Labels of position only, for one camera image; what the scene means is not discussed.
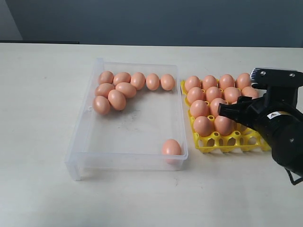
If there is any brown egg placed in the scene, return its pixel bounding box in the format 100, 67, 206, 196
202, 75, 217, 91
184, 76, 201, 92
218, 74, 235, 90

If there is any clear plastic bin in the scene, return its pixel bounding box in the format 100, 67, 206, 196
65, 58, 188, 181

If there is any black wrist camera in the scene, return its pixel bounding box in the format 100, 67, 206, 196
250, 68, 303, 107

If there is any black object behind table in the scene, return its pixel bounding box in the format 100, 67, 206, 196
0, 40, 80, 44

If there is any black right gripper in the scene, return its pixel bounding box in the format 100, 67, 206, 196
218, 96, 303, 177

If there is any yellow plastic egg tray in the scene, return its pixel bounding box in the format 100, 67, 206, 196
179, 79, 272, 154

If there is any brown egg front right corner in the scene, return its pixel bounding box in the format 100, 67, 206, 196
162, 139, 182, 166

